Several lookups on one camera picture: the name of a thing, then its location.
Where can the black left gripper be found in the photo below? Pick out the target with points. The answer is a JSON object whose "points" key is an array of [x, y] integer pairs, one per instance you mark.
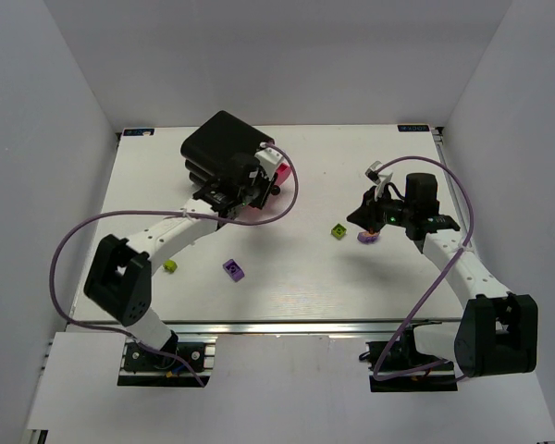
{"points": [[263, 191]]}

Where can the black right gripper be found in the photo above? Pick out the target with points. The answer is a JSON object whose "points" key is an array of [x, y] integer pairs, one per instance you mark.
{"points": [[370, 212]]}

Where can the lime square lego brick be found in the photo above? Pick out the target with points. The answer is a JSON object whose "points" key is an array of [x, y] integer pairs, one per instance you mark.
{"points": [[338, 232]]}

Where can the pink drawer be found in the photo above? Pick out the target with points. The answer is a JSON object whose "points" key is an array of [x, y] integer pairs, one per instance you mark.
{"points": [[282, 173]]}

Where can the purple curved lego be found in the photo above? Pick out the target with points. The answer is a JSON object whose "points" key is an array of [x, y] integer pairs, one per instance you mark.
{"points": [[233, 270]]}

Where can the small lime lego brick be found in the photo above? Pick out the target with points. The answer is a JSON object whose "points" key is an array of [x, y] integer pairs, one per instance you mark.
{"points": [[170, 266]]}

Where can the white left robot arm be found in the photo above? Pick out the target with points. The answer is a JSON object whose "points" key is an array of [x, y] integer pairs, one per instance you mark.
{"points": [[120, 276]]}

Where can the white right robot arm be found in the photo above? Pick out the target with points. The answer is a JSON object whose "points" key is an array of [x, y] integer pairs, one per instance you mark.
{"points": [[497, 334]]}

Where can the purple butterfly lego brick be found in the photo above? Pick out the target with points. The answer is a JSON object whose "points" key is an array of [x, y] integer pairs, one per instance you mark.
{"points": [[368, 237]]}

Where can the black drawer cabinet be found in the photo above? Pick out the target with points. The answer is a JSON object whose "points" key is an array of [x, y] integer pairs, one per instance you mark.
{"points": [[208, 150]]}

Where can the blue label right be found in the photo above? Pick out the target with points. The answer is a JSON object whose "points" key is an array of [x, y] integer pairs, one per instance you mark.
{"points": [[413, 128]]}

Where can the blue label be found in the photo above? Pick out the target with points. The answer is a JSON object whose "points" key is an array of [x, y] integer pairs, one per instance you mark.
{"points": [[413, 128], [139, 132]]}

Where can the blue label left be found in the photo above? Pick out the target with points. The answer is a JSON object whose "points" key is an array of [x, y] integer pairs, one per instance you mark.
{"points": [[139, 132]]}

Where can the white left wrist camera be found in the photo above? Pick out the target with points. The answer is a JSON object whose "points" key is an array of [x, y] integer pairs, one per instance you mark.
{"points": [[269, 159]]}

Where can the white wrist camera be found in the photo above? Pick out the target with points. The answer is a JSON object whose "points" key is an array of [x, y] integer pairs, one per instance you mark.
{"points": [[380, 176], [269, 159]]}

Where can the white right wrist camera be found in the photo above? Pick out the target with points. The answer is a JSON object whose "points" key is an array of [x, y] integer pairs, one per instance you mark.
{"points": [[380, 176]]}

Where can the aluminium table edge rail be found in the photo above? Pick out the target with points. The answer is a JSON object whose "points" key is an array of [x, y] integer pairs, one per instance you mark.
{"points": [[344, 327]]}

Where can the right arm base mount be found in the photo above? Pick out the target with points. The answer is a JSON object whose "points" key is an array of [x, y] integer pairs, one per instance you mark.
{"points": [[438, 379]]}

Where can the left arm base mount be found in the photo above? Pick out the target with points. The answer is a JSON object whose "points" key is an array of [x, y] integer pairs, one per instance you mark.
{"points": [[143, 369]]}

